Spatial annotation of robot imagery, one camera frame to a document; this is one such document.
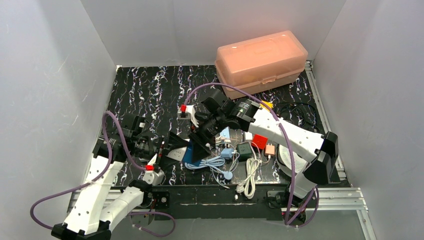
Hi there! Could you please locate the blue power adapter plug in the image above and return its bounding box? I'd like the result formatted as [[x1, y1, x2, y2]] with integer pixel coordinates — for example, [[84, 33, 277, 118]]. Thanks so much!
[[182, 143, 201, 167]]

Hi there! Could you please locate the small pink usb plug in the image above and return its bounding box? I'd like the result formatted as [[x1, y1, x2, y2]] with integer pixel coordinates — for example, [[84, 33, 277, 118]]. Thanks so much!
[[264, 144, 276, 159]]

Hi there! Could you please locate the yellow cube socket adapter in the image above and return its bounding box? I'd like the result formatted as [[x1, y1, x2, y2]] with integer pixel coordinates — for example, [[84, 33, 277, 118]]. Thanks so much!
[[260, 101, 274, 110]]

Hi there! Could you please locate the pink translucent storage box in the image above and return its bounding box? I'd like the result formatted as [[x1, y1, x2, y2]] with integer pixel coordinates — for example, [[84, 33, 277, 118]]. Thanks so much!
[[214, 30, 308, 100]]

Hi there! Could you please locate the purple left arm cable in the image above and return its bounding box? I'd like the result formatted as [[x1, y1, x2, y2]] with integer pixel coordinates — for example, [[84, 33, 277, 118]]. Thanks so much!
[[29, 110, 176, 238]]

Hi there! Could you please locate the black coiled usb cable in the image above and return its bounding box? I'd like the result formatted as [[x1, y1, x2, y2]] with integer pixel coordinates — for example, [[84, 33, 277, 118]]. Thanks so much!
[[274, 101, 322, 133]]

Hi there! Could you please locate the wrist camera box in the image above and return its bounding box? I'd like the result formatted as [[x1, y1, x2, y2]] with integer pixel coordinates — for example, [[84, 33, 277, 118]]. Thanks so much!
[[142, 164, 165, 186], [177, 104, 199, 128]]

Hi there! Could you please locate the light blue cable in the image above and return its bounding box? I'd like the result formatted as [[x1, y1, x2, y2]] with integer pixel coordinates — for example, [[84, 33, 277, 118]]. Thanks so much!
[[184, 155, 233, 181]]

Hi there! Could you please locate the white power cord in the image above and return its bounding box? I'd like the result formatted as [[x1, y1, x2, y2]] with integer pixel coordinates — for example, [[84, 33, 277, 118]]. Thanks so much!
[[235, 157, 261, 200]]

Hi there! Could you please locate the small light blue charger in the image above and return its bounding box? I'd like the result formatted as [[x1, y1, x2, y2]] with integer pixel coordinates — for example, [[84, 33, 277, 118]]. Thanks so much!
[[220, 148, 235, 159]]

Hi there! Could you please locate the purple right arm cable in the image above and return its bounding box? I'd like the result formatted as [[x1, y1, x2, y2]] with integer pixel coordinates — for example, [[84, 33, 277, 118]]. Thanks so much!
[[181, 82, 321, 227]]

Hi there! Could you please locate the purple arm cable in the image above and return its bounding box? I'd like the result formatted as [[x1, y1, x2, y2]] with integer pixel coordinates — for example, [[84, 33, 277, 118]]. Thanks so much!
[[181, 82, 321, 227], [29, 110, 176, 238]]

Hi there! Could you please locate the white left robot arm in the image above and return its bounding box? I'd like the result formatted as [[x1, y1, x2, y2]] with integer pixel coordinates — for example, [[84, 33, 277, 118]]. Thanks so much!
[[51, 114, 189, 240]]

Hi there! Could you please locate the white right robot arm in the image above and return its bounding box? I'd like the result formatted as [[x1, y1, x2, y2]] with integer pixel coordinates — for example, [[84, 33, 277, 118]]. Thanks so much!
[[189, 90, 339, 199]]

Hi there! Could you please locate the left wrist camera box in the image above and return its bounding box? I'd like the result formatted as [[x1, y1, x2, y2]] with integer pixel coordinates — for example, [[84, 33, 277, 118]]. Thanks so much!
[[142, 164, 165, 186]]

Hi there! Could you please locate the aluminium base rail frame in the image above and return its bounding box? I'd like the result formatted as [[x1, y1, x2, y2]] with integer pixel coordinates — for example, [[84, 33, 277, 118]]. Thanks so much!
[[61, 185, 377, 240]]

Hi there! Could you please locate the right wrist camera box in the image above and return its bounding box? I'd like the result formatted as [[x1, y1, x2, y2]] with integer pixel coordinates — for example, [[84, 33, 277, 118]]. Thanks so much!
[[177, 104, 199, 128]]

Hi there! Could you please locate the light blue socket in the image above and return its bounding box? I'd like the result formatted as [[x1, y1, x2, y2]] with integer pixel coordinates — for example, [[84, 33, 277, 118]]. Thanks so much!
[[219, 127, 231, 139]]

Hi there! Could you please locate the red power adapter plug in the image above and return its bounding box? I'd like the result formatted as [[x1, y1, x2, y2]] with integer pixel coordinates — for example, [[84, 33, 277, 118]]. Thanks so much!
[[251, 134, 268, 150]]

